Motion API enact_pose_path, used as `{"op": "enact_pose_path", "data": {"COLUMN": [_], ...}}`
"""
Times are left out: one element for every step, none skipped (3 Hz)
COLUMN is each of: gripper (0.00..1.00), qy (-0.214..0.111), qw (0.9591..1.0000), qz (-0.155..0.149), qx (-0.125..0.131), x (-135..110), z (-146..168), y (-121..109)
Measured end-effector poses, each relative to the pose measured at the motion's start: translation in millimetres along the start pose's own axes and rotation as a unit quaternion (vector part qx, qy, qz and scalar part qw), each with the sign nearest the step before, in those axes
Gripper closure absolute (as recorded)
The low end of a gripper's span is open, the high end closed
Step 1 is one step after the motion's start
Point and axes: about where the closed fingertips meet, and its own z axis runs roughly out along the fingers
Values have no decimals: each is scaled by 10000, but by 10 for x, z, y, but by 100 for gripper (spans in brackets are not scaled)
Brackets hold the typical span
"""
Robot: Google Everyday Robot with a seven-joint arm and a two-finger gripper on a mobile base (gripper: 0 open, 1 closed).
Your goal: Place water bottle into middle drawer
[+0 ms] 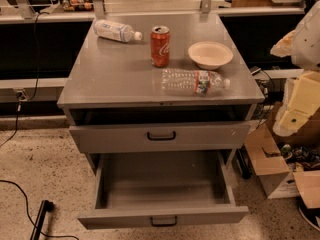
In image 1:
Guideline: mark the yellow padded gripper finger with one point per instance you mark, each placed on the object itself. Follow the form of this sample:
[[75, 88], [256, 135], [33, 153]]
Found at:
[[283, 47], [303, 103]]

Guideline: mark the clear plastic water bottle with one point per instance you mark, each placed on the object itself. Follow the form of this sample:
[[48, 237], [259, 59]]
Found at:
[[200, 82]]

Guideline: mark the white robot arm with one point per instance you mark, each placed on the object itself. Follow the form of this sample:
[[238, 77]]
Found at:
[[305, 53]]

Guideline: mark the upper grey drawer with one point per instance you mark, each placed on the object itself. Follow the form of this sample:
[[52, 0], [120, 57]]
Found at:
[[159, 137]]

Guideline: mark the white labelled plastic bottle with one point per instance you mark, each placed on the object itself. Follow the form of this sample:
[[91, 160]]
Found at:
[[116, 31]]

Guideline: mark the grey metal drawer cabinet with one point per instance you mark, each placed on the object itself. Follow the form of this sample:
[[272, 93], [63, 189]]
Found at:
[[116, 84]]

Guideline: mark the open lower grey drawer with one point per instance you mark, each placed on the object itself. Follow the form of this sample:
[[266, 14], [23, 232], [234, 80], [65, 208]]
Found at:
[[162, 189]]

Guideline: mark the open cardboard box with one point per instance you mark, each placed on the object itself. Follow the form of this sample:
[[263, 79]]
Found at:
[[286, 166]]

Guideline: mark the white paper bowl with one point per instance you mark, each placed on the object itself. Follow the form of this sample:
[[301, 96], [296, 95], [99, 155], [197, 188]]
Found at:
[[210, 55]]

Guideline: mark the red cola can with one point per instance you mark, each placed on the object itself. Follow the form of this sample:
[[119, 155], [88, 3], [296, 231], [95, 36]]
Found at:
[[160, 48]]

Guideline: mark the black bar on floor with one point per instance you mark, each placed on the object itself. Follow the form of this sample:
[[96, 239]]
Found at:
[[45, 207]]

